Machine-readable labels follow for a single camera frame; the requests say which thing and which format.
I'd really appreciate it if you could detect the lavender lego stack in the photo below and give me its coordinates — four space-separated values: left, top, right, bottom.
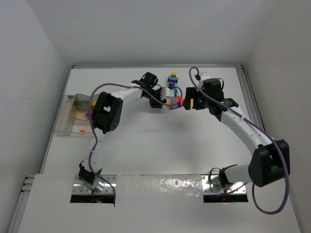
170 98 182 110

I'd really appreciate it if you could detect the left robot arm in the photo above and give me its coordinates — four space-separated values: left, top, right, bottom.
79 72 166 185

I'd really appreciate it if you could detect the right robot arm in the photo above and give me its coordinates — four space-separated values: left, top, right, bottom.
183 78 290 187

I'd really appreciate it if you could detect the teal lego block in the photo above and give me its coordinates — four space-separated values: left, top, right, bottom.
172 86 178 96

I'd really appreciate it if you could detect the yellow teal purple lego stack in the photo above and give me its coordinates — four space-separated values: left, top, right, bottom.
167 72 178 86

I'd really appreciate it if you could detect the grey smoked container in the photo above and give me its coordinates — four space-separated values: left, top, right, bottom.
73 94 90 108

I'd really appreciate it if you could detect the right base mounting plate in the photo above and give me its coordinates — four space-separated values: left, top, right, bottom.
201 174 248 195

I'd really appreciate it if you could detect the base mounting plate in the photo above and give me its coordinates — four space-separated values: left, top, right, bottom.
71 175 116 195
201 174 248 195

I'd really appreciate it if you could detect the clear container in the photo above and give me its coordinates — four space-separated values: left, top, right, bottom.
53 95 92 138

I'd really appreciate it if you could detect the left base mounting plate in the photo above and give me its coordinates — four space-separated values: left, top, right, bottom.
71 175 116 195

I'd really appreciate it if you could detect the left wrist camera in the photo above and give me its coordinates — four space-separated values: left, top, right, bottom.
161 87 175 100

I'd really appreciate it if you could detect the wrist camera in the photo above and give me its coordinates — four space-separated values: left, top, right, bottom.
161 87 175 100
199 72 211 82

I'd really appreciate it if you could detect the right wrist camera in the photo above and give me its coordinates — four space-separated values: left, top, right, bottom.
199 72 211 82

